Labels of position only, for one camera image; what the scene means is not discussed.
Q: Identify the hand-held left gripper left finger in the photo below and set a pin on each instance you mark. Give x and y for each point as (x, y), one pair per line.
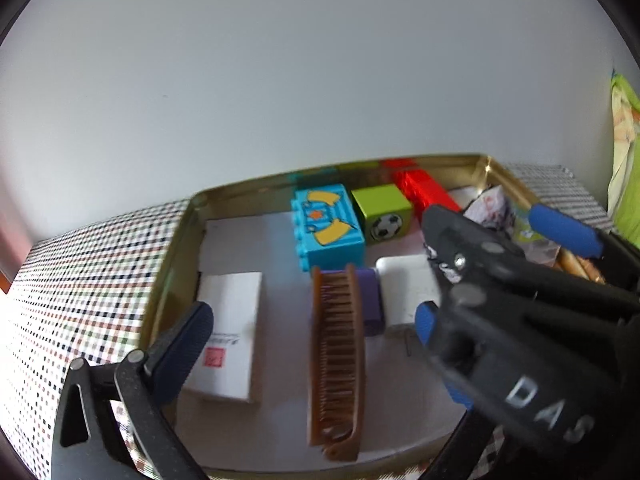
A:
(185, 345)

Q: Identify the brown comb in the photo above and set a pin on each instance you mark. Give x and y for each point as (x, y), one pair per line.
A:
(337, 350)

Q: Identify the checkered tablecloth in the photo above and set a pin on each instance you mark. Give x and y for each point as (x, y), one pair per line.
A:
(75, 280)

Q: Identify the golden tin box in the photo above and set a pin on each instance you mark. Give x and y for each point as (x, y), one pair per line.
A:
(240, 187)

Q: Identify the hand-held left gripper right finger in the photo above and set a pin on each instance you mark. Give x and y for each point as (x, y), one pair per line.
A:
(426, 322)

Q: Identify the brown pack with rubber band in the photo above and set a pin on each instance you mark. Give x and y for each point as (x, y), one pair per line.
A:
(575, 266)

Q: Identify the white charger plug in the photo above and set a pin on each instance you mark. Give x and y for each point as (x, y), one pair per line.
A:
(405, 290)

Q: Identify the green printed cloth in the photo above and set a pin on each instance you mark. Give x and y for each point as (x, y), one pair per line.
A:
(625, 160)

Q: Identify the red toy brick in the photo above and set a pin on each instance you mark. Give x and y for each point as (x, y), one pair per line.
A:
(425, 190)

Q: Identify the white paper sheet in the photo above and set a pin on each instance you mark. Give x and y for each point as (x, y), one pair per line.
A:
(285, 310)

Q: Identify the clear case with green card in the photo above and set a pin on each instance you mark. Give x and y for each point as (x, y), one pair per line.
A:
(530, 237)

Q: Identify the white cardboard box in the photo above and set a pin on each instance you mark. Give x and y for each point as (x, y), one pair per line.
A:
(225, 330)

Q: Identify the purple eraser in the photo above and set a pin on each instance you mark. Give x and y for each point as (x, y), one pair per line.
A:
(371, 300)

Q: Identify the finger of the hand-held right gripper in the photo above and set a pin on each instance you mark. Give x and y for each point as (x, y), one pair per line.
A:
(470, 245)
(565, 230)

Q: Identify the green toy block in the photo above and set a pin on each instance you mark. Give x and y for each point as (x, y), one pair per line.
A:
(382, 210)

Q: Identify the blue printed toy brick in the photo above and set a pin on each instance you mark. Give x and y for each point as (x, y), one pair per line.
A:
(327, 230)

